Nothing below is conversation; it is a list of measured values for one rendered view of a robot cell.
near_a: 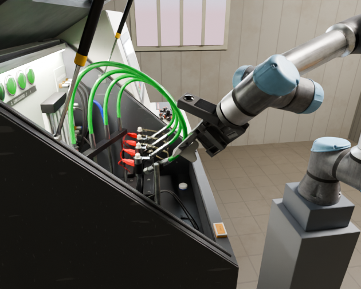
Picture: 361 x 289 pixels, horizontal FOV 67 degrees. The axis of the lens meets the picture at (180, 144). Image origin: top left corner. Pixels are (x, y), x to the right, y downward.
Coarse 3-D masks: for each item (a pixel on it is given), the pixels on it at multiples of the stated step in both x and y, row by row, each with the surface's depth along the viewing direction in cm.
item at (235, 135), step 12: (216, 108) 61; (204, 120) 64; (228, 120) 59; (192, 132) 66; (204, 132) 64; (216, 132) 65; (228, 132) 63; (240, 132) 61; (204, 144) 68; (216, 144) 64
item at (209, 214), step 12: (192, 168) 121; (192, 180) 123; (204, 180) 107; (204, 192) 99; (204, 204) 93; (216, 204) 93; (204, 216) 96; (216, 216) 87; (204, 228) 97; (216, 240) 78; (228, 240) 78
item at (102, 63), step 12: (84, 72) 75; (132, 72) 71; (156, 84) 70; (72, 96) 80; (168, 96) 71; (72, 108) 82; (72, 120) 84; (180, 120) 72; (72, 132) 86; (72, 144) 87
